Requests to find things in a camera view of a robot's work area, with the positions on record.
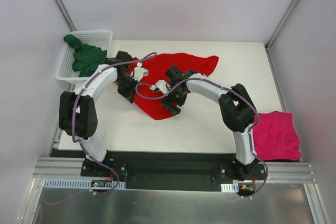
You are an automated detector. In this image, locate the aluminium corner post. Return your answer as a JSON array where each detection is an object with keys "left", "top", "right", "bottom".
[
  {"left": 39, "top": 0, "right": 77, "bottom": 33},
  {"left": 265, "top": 0, "right": 300, "bottom": 52}
]

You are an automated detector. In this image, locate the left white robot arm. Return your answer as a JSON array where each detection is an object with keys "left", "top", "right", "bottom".
[{"left": 59, "top": 51, "right": 138, "bottom": 176}]

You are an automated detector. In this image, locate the white plastic basket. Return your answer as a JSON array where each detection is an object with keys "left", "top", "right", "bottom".
[{"left": 55, "top": 29, "right": 113, "bottom": 84}]

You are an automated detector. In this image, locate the aluminium frame rail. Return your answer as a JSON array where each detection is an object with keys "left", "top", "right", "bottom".
[{"left": 33, "top": 157, "right": 318, "bottom": 184}]

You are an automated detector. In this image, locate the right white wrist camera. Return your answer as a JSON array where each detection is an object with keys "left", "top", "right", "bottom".
[{"left": 150, "top": 80, "right": 171, "bottom": 94}]

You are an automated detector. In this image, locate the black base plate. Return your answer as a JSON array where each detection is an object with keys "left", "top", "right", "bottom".
[{"left": 49, "top": 149, "right": 272, "bottom": 193}]

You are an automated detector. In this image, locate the white cable duct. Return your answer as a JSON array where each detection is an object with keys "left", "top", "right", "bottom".
[
  {"left": 220, "top": 183, "right": 239, "bottom": 193},
  {"left": 44, "top": 178, "right": 126, "bottom": 190}
]

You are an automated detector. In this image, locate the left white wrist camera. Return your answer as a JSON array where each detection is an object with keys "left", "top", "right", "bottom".
[{"left": 130, "top": 62, "right": 149, "bottom": 82}]

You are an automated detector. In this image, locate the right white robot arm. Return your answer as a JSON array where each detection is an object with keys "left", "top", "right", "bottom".
[{"left": 161, "top": 66, "right": 258, "bottom": 181}]

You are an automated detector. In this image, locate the right aluminium corner post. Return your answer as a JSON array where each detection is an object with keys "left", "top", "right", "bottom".
[{"left": 265, "top": 0, "right": 300, "bottom": 52}]

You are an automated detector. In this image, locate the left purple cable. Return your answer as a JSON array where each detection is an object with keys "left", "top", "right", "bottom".
[{"left": 41, "top": 52, "right": 158, "bottom": 205}]

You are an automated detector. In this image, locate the purple cable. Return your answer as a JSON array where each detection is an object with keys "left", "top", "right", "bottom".
[
  {"left": 41, "top": 52, "right": 158, "bottom": 205},
  {"left": 135, "top": 77, "right": 269, "bottom": 204}
]

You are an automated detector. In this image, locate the green t shirt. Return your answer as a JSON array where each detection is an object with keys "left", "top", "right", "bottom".
[{"left": 63, "top": 34, "right": 107, "bottom": 77}]

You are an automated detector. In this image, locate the left white cable duct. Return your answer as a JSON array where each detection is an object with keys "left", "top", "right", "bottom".
[{"left": 44, "top": 178, "right": 126, "bottom": 190}]

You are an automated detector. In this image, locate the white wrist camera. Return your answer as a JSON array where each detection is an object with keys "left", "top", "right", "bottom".
[
  {"left": 130, "top": 62, "right": 149, "bottom": 82},
  {"left": 150, "top": 80, "right": 171, "bottom": 94}
]

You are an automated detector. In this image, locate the pink folded t shirt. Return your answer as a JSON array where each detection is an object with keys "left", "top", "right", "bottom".
[{"left": 253, "top": 111, "right": 301, "bottom": 161}]

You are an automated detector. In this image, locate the left aluminium corner post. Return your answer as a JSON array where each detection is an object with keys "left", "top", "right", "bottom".
[{"left": 39, "top": 0, "right": 77, "bottom": 33}]

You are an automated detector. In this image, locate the right white cable duct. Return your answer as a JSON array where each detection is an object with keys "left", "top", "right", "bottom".
[{"left": 220, "top": 183, "right": 239, "bottom": 193}]

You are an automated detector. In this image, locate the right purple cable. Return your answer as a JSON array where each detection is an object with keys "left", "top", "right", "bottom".
[{"left": 135, "top": 77, "right": 269, "bottom": 204}]

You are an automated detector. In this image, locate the red t shirt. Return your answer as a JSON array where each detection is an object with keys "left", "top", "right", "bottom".
[{"left": 134, "top": 52, "right": 219, "bottom": 120}]

